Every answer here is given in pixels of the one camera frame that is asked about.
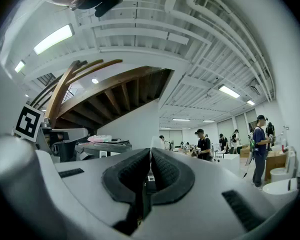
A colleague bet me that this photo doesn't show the round white toilet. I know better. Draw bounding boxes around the round white toilet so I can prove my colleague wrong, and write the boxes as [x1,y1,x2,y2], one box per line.
[261,176,300,205]

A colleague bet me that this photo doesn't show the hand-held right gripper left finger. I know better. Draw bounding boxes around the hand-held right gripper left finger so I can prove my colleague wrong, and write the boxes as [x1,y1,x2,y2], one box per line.
[55,147,151,240]

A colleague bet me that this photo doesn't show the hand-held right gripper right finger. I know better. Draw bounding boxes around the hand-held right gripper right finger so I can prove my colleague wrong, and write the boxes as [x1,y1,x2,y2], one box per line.
[136,147,276,240]

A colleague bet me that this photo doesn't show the wooden staircase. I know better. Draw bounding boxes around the wooden staircase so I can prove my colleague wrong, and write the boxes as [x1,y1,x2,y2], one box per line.
[29,58,174,135]

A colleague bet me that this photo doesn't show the pink packet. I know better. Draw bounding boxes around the pink packet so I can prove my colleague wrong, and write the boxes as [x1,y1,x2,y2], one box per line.
[87,134,113,143]

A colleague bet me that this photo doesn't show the white cabinet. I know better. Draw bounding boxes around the white cabinet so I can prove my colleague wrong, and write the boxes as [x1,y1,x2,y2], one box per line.
[213,153,241,178]

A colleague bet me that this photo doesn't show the plain cardboard box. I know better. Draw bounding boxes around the plain cardboard box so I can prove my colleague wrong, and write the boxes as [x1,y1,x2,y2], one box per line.
[239,145,252,159]

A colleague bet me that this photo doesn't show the white toilet with open lid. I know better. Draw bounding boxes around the white toilet with open lid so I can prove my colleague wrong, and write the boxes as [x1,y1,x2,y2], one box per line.
[269,145,298,183]

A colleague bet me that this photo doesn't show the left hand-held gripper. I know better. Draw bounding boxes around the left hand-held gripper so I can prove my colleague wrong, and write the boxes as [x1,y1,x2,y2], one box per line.
[13,103,90,163]

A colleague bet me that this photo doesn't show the white ceiling pipes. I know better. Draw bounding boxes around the white ceiling pipes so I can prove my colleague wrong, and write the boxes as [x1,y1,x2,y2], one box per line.
[164,0,276,103]

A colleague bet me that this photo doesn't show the ceiling air conditioner unit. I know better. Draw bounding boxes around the ceiling air conditioner unit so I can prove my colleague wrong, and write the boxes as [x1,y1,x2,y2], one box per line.
[249,78,262,96]

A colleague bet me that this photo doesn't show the black head camera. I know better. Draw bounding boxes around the black head camera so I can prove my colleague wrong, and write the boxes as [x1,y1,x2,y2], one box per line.
[69,0,124,19]

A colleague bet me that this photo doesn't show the cardboard box beside toilet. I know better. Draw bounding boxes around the cardboard box beside toilet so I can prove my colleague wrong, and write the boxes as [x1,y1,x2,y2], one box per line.
[264,150,288,182]

